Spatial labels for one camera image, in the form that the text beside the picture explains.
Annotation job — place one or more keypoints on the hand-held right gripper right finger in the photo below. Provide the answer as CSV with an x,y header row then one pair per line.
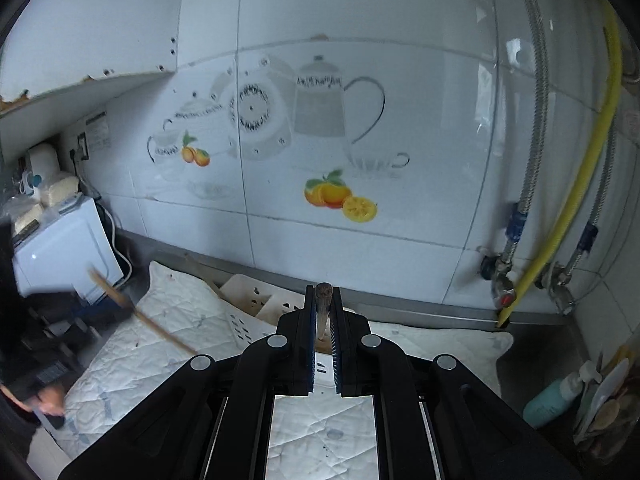
x,y
336,355

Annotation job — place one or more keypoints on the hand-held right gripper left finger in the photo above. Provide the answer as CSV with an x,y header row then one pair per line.
x,y
311,350

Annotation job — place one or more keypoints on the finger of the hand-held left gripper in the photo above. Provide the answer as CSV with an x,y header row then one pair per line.
x,y
70,335
75,302

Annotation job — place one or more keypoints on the long wooden chopstick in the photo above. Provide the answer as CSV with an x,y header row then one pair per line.
x,y
323,305
150,324

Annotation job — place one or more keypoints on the cream plastic utensil holder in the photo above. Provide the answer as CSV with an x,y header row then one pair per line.
x,y
250,305

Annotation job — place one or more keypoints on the person's left hand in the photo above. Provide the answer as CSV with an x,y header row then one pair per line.
x,y
50,404

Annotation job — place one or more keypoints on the white microwave oven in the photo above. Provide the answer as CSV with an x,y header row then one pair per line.
x,y
65,250

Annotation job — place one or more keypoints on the white quilted mat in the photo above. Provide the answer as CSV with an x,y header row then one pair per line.
x,y
165,320

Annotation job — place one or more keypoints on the beige bundle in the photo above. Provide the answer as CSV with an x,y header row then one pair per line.
x,y
57,190

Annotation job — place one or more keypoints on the white kettle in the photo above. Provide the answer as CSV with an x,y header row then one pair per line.
x,y
42,159

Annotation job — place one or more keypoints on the teal pump bottle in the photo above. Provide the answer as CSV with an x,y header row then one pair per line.
x,y
547,402

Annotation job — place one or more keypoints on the metal angle valve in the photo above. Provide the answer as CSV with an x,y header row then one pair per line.
x,y
560,285

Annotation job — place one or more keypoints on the white plastic spoon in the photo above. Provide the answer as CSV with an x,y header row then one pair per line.
x,y
611,382

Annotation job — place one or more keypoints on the wooden spoon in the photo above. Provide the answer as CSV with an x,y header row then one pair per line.
x,y
607,412

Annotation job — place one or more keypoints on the dark utensil cup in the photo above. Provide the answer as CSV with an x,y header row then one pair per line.
x,y
607,435

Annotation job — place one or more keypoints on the black wall socket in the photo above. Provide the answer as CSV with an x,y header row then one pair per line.
x,y
81,147

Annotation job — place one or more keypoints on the printed wall label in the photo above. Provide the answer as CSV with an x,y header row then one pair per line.
x,y
97,131

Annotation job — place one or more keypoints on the white wall cabinet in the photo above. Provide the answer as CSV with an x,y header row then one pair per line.
x,y
90,20

